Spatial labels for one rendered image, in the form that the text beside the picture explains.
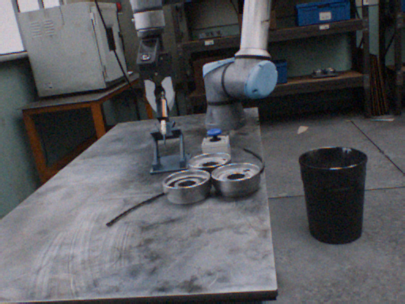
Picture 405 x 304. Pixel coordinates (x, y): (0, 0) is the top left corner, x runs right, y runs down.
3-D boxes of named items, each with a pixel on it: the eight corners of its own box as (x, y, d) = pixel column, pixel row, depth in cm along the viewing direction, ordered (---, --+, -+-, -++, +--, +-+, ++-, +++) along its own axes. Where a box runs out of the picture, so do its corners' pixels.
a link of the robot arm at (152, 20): (160, 9, 99) (127, 14, 100) (163, 28, 101) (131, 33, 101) (164, 10, 106) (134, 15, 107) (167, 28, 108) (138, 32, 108)
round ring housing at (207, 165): (217, 165, 107) (215, 150, 106) (241, 173, 98) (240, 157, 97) (183, 176, 102) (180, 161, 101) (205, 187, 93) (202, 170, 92)
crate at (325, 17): (342, 20, 436) (342, -2, 430) (351, 20, 400) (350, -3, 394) (293, 26, 444) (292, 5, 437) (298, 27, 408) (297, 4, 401)
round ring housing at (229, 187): (240, 202, 83) (238, 184, 82) (203, 192, 90) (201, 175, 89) (270, 184, 90) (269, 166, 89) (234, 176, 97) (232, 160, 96)
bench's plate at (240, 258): (278, 302, 56) (278, 289, 55) (-103, 318, 64) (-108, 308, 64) (258, 112, 169) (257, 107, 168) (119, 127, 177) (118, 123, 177)
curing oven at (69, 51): (115, 91, 300) (96, -1, 281) (39, 101, 309) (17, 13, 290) (136, 79, 359) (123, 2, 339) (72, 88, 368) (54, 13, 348)
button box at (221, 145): (229, 157, 111) (227, 141, 109) (203, 161, 112) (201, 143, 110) (230, 149, 118) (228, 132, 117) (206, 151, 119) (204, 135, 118)
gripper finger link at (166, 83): (181, 104, 113) (172, 72, 111) (179, 109, 108) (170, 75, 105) (171, 108, 114) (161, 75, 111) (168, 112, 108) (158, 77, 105)
